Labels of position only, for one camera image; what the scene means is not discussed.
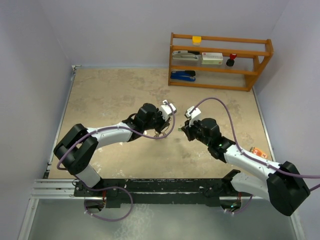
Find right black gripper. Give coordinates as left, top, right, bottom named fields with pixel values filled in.
left=181, top=116, right=211, bottom=147

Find metal keyring with keys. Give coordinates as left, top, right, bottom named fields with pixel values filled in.
left=153, top=130, right=167, bottom=139

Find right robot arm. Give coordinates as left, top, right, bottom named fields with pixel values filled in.
left=181, top=118, right=311, bottom=216

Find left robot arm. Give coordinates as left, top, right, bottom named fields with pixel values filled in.
left=53, top=100, right=177, bottom=196

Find orange key tag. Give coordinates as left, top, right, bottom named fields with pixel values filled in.
left=250, top=147, right=268, bottom=159

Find blue stapler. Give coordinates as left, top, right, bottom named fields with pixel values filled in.
left=170, top=70, right=196, bottom=82

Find wooden shelf rack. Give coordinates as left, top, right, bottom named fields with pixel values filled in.
left=168, top=33, right=274, bottom=92

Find black red bottle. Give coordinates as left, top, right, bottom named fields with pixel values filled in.
left=225, top=53, right=237, bottom=67

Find grey stapler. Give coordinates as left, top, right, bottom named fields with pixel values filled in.
left=172, top=50, right=200, bottom=62

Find white red box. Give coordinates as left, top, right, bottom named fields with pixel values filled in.
left=201, top=52, right=224, bottom=65

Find yellow cap container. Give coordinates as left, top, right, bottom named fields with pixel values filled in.
left=191, top=36, right=202, bottom=46

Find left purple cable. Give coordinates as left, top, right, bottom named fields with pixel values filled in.
left=56, top=102, right=176, bottom=171

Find purple cable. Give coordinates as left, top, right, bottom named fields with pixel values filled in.
left=189, top=97, right=320, bottom=192
left=56, top=102, right=176, bottom=171

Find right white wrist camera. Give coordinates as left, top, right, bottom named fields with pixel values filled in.
left=184, top=106, right=202, bottom=127

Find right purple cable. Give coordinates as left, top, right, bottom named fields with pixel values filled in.
left=189, top=97, right=320, bottom=192

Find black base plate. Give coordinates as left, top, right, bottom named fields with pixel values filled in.
left=74, top=178, right=245, bottom=211

